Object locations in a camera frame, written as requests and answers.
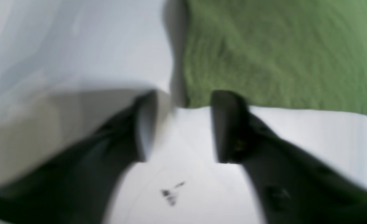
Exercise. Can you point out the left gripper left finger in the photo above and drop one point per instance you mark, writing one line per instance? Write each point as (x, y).
(76, 186)

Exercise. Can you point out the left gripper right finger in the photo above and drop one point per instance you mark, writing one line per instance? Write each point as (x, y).
(293, 187)

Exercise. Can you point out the olive green T-shirt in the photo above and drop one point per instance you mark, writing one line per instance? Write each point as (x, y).
(294, 54)

